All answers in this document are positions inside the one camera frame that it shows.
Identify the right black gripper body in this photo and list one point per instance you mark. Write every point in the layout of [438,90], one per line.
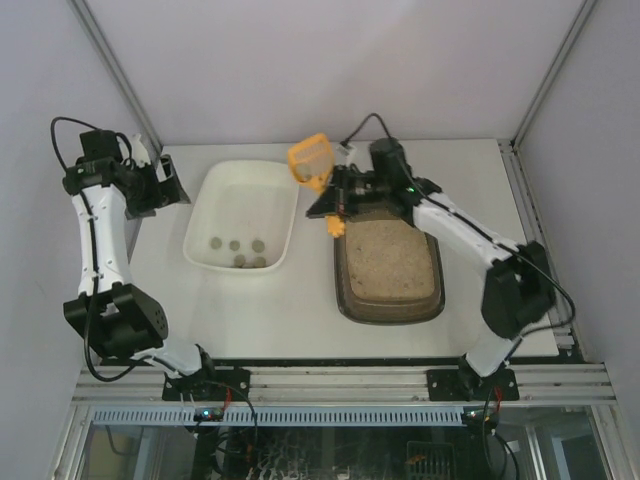
[341,189]

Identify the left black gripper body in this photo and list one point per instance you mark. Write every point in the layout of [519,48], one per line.
[157,185]

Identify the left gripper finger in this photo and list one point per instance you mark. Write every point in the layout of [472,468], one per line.
[166,166]
[172,192]

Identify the orange litter scoop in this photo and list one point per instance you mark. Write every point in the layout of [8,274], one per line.
[317,153]

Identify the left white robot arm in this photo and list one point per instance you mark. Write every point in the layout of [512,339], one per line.
[116,319]

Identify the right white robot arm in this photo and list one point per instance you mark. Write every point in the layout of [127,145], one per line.
[518,290]

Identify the beige pellet litter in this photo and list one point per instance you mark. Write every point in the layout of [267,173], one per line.
[387,260]

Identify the dark grey litter box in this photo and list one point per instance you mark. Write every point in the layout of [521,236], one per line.
[385,313]

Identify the white plastic tray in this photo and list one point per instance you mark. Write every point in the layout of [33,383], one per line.
[243,200]

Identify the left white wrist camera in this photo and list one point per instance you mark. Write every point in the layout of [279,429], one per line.
[139,152]

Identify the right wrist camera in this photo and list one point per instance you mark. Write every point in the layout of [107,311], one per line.
[347,151]

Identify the left aluminium frame post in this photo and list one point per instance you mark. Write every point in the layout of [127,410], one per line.
[99,41]

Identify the aluminium frame post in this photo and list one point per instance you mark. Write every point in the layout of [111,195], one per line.
[99,41]
[559,60]

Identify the right aluminium side rail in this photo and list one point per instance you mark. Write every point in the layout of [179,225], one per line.
[531,221]

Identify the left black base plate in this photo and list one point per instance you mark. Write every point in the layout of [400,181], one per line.
[205,386]

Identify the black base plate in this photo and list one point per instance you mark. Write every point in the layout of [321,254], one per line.
[205,386]
[454,384]

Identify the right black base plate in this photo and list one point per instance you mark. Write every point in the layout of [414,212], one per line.
[454,384]

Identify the grey slotted cable duct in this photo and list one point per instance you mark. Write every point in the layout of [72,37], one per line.
[244,416]

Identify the right aluminium frame post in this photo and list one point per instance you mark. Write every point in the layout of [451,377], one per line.
[559,60]

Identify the aluminium front rail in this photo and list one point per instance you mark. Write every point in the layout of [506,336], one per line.
[538,385]

